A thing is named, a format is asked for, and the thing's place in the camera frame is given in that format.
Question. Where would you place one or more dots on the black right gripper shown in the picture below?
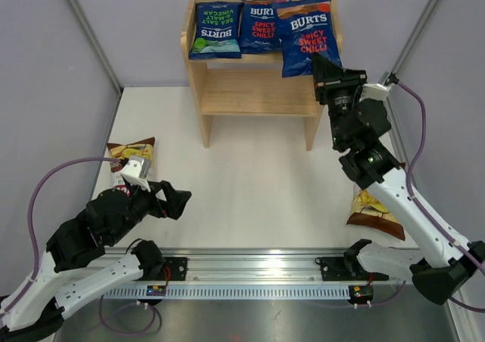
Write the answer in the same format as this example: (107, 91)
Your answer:
(330, 78)

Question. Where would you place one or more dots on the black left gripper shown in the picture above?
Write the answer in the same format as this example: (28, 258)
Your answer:
(176, 199)

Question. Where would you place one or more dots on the blue Burts spicy chilli bag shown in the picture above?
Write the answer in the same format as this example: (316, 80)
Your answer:
(257, 32)

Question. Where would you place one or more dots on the blue Burts sea salt bag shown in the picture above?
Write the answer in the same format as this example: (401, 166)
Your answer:
(217, 31)

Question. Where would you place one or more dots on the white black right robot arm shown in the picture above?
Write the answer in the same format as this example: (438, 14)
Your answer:
(445, 259)

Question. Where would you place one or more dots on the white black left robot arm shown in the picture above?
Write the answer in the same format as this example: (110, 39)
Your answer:
(50, 295)

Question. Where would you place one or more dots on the brown Chuba cassava chips bag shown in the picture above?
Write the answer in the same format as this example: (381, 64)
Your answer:
(143, 148)

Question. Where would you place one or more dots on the wooden two-tier shelf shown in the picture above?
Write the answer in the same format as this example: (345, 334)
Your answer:
(249, 86)

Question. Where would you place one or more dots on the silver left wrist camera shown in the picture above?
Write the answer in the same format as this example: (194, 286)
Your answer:
(136, 170)

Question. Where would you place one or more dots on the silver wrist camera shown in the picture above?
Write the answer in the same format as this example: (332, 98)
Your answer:
(136, 170)
(379, 91)

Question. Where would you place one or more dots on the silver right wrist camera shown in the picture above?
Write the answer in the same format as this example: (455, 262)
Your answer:
(379, 91)

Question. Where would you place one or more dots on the grey aluminium frame post left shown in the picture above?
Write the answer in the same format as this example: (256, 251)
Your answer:
(94, 44)

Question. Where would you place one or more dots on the grey aluminium frame post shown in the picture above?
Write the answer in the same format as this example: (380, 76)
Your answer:
(412, 40)
(94, 44)

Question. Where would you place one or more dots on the grey aluminium frame post right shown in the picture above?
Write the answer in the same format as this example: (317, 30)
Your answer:
(412, 40)

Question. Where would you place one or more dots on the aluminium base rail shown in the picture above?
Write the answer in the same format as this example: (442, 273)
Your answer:
(300, 275)

